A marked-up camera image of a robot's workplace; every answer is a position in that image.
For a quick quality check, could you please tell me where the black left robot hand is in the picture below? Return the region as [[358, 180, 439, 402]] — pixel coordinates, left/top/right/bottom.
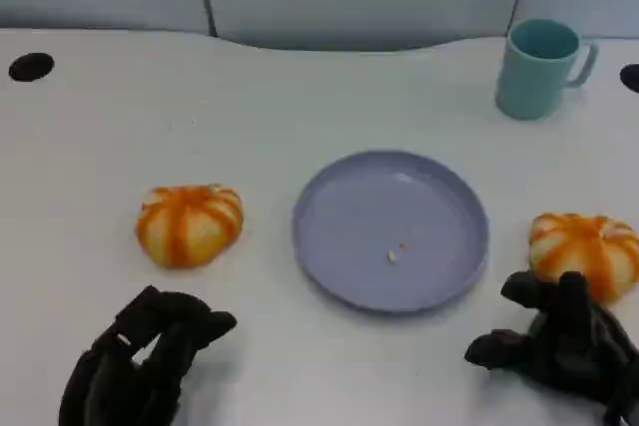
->
[[58, 284, 239, 426]]

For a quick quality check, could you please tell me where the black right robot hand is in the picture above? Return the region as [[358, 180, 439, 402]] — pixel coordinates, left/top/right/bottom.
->
[[463, 270, 639, 426]]

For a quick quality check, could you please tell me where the orange and white bread roll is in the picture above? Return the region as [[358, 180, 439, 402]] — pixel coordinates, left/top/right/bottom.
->
[[528, 212, 639, 305], [135, 184, 246, 269]]

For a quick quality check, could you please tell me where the lilac plate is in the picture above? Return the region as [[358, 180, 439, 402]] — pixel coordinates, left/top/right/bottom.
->
[[292, 149, 491, 316]]

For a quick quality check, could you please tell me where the pale green mug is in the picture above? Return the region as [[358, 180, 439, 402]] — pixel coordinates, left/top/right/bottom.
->
[[494, 18, 600, 122]]

